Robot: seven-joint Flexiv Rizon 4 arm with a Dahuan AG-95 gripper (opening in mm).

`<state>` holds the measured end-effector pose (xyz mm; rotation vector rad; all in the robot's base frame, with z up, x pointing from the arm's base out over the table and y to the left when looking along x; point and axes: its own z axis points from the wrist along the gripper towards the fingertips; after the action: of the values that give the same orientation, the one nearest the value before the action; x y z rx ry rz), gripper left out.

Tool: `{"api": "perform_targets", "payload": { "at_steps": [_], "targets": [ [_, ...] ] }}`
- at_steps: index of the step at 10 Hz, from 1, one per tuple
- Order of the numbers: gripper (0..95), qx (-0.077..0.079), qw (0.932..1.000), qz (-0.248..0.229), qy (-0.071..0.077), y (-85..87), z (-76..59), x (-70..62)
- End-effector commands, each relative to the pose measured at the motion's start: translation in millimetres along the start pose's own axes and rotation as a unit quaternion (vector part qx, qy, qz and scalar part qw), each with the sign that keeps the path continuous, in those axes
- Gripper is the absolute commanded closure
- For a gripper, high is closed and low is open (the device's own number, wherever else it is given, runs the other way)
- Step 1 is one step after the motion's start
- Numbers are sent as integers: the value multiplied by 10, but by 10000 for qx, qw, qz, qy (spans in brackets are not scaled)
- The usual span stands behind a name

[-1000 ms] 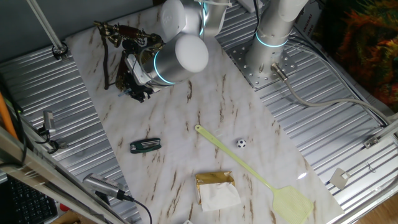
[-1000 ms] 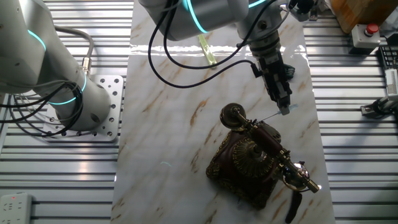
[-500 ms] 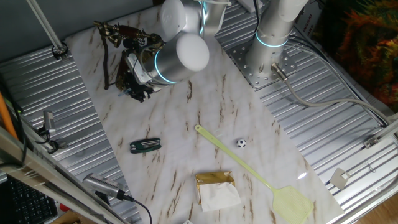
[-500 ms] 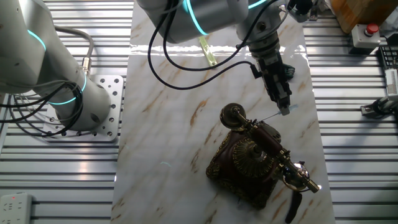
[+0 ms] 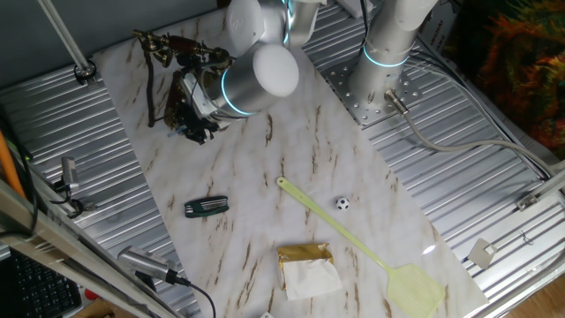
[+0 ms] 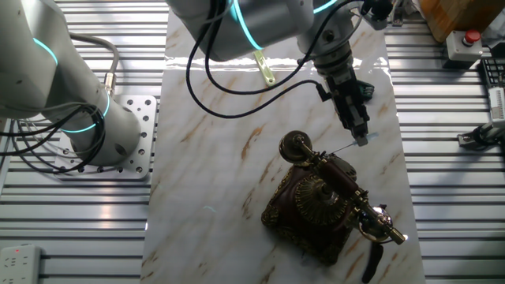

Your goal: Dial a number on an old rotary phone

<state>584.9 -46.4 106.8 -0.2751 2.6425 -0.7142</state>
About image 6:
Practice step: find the metal camera mount clamp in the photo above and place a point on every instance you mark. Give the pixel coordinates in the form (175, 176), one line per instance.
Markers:
(483, 136)

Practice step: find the yellow-green fly swatter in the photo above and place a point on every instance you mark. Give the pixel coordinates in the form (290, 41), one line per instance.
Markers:
(269, 79)

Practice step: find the brown cardboard box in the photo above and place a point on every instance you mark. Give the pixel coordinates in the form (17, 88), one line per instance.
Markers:
(457, 16)

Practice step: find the white power strip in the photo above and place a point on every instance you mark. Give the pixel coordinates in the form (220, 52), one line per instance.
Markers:
(17, 264)

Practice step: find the green hex key set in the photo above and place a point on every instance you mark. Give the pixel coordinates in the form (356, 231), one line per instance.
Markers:
(367, 91)

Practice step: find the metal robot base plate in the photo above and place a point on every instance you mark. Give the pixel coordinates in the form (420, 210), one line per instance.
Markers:
(146, 118)

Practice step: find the small dark metal clamp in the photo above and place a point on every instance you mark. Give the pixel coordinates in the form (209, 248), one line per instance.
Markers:
(397, 16)

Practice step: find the black fuzzy microphone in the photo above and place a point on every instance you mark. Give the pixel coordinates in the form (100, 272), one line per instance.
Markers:
(382, 8)

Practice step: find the red emergency stop button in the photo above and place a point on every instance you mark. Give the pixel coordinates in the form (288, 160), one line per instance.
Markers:
(461, 49)

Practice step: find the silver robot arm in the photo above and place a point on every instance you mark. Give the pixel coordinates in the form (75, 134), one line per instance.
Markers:
(39, 79)

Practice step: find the black keyboard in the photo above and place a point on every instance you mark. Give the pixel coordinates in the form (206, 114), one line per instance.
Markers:
(495, 73)

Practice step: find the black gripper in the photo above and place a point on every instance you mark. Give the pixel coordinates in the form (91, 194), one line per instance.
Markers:
(343, 92)

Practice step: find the white crumpled sheet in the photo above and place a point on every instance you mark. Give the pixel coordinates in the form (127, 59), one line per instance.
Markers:
(496, 33)

